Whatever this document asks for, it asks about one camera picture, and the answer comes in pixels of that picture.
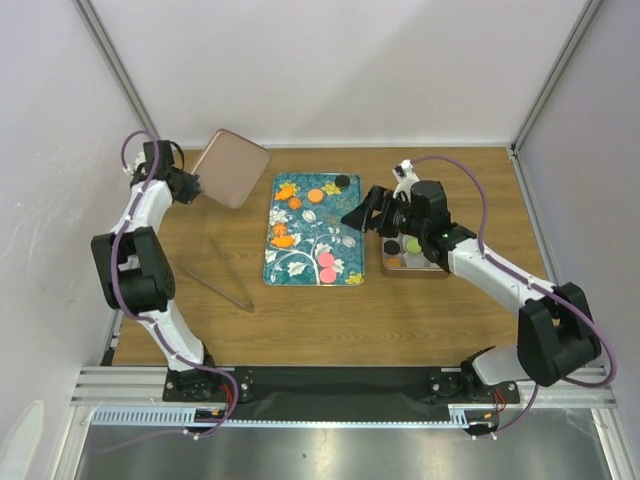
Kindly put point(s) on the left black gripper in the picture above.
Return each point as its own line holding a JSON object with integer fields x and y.
{"x": 193, "y": 189}

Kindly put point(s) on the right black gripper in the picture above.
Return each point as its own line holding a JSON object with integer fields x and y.
{"x": 378, "y": 198}

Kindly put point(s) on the black sandwich cookie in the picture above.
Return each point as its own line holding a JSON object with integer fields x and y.
{"x": 342, "y": 182}
{"x": 391, "y": 247}

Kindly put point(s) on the green sandwich cookie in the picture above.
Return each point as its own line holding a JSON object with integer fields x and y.
{"x": 412, "y": 246}

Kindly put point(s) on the metal tongs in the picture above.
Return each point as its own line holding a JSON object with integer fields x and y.
{"x": 214, "y": 270}

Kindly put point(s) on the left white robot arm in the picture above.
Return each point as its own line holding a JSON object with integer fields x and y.
{"x": 134, "y": 273}

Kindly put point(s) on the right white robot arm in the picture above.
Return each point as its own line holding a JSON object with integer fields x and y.
{"x": 555, "y": 333}

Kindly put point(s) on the black sandwich cookie top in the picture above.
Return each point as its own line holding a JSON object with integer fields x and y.
{"x": 342, "y": 182}

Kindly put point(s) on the orange round cookie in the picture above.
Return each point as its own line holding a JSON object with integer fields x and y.
{"x": 315, "y": 196}

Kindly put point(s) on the brown cookie tin box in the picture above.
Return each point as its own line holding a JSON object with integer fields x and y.
{"x": 410, "y": 274}

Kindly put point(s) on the pink sandwich cookie upper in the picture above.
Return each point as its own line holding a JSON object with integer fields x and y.
{"x": 326, "y": 260}

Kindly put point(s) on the pink sandwich cookie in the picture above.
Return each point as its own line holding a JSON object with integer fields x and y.
{"x": 326, "y": 260}
{"x": 328, "y": 275}

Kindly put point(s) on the teal floral serving tray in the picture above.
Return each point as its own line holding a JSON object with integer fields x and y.
{"x": 318, "y": 229}

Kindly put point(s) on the orange swirl cookie top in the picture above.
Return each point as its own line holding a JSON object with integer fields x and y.
{"x": 294, "y": 203}

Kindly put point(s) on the pink sandwich cookie lower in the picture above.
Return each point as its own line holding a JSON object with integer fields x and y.
{"x": 328, "y": 275}

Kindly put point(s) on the orange fish cookie top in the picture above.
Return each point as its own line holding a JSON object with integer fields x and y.
{"x": 286, "y": 192}

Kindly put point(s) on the orange fish cookie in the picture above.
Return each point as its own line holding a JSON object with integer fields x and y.
{"x": 284, "y": 241}
{"x": 286, "y": 192}

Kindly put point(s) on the orange flower cookie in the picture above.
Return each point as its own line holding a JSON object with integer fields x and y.
{"x": 279, "y": 229}

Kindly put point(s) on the orange fish cookie lower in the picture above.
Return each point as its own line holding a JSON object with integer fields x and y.
{"x": 284, "y": 241}

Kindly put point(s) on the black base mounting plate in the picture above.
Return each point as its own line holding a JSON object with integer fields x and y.
{"x": 360, "y": 394}

